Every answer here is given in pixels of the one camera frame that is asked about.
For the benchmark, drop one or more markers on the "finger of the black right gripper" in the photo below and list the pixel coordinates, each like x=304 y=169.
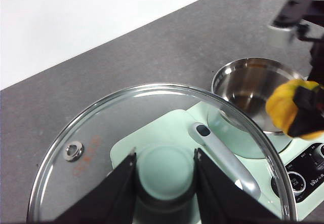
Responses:
x=308 y=115

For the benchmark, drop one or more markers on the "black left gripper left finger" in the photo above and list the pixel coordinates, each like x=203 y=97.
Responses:
x=111 y=198

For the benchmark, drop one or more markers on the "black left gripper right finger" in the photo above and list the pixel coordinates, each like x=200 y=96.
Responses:
x=222 y=198

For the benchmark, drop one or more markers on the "glass lid with mint knob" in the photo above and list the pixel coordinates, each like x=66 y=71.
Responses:
x=165 y=170

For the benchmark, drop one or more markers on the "mint green small steamer pot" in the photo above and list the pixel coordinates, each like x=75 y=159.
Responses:
x=243 y=82

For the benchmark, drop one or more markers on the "mint green cooker base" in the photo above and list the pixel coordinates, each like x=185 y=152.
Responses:
x=286 y=145

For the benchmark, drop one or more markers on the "silver black control knob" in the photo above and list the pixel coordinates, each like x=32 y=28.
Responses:
x=319 y=153
x=294 y=182

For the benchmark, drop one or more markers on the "pale grey right camera box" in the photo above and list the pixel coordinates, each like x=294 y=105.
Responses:
x=281 y=35

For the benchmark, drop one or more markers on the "black right camera bracket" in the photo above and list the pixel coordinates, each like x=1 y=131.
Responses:
x=293 y=8

